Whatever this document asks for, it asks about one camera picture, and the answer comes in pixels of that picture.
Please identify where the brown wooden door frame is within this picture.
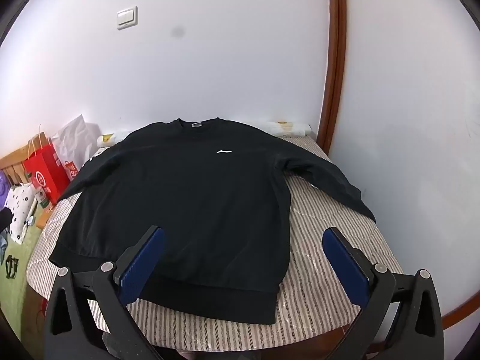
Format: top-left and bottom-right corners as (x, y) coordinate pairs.
(314, 0), (347, 156)

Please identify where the small black object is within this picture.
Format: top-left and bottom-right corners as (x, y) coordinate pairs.
(5, 256), (22, 279)

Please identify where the purple cloth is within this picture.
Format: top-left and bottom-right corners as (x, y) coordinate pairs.
(0, 170), (11, 211)

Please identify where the rolled white printed mat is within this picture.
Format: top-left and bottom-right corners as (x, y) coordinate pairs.
(97, 120), (313, 147)

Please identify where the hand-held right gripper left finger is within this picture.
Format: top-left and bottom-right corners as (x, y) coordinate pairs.
(44, 226), (166, 360)

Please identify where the black sweatshirt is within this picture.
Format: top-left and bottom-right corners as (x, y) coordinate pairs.
(49, 118), (377, 325)

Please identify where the wooden headboard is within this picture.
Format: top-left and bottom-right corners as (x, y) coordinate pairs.
(0, 139), (46, 192)

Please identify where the white dotted cloth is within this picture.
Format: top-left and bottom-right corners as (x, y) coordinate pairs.
(4, 183), (38, 244)

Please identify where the brown wooden baseboard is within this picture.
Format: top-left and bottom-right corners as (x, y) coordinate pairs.
(440, 294), (480, 332)

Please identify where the green label bottle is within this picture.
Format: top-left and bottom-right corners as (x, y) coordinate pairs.
(33, 180), (51, 209)

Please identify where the white light switch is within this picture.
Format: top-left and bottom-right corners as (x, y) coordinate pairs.
(115, 6), (138, 30)

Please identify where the striped quilt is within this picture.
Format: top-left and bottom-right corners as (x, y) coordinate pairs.
(27, 135), (405, 353)

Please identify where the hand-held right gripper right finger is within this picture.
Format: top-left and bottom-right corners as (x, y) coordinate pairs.
(322, 226), (445, 360)

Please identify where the red cardboard box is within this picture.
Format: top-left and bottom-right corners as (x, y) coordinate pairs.
(23, 132), (72, 205)

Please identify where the red and white bag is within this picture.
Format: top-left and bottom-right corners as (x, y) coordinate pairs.
(63, 160), (79, 185)

